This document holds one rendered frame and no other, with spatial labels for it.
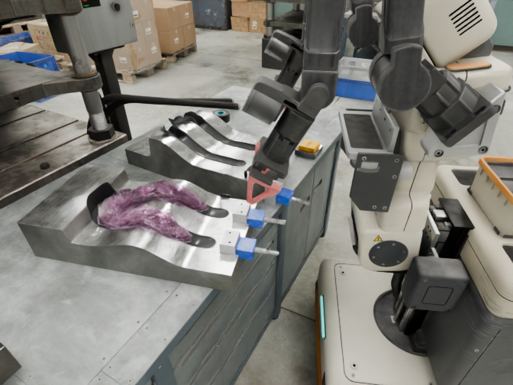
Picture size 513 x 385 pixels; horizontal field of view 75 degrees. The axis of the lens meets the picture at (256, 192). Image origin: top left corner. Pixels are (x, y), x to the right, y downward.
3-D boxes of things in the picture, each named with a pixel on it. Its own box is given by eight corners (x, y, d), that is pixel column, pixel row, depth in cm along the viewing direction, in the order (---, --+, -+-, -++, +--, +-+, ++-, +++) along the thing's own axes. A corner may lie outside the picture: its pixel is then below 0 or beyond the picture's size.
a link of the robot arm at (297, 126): (319, 120, 58) (317, 108, 63) (285, 101, 57) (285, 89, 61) (298, 150, 62) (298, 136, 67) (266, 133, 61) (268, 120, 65)
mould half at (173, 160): (289, 166, 115) (291, 131, 107) (251, 207, 97) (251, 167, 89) (177, 134, 135) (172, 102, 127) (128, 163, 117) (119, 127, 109)
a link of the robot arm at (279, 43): (321, 36, 88) (321, 29, 95) (284, 13, 86) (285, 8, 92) (298, 76, 94) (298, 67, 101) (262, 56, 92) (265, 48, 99)
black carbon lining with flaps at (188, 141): (266, 152, 110) (266, 125, 104) (240, 175, 98) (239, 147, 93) (183, 129, 123) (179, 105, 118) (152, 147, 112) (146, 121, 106)
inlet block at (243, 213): (286, 224, 87) (287, 208, 84) (283, 237, 83) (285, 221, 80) (237, 217, 89) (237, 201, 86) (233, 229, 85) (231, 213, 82)
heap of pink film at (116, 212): (212, 202, 89) (209, 178, 85) (187, 249, 75) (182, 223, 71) (124, 190, 94) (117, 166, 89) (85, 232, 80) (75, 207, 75)
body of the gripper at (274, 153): (253, 167, 63) (271, 136, 58) (258, 142, 71) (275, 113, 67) (282, 182, 64) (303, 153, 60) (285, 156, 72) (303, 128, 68)
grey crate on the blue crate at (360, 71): (392, 75, 394) (395, 62, 385) (387, 85, 364) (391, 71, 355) (341, 69, 415) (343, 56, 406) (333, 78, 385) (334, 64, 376)
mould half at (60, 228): (257, 217, 94) (257, 185, 87) (232, 292, 73) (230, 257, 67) (98, 194, 102) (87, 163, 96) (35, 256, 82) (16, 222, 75)
